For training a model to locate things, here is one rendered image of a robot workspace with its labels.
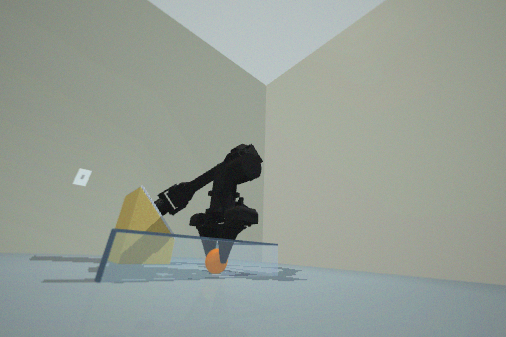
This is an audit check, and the low clear wall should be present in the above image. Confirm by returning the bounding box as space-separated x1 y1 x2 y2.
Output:
101 231 278 282

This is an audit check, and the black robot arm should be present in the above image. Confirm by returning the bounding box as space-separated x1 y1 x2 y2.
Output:
154 144 263 216

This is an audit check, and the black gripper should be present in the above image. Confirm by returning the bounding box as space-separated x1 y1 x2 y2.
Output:
189 184 258 240

